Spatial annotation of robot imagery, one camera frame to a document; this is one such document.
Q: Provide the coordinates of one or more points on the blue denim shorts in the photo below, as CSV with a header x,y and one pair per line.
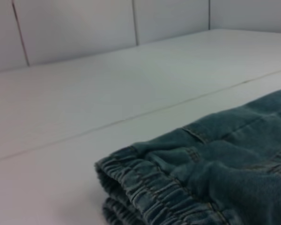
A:
x,y
224,168

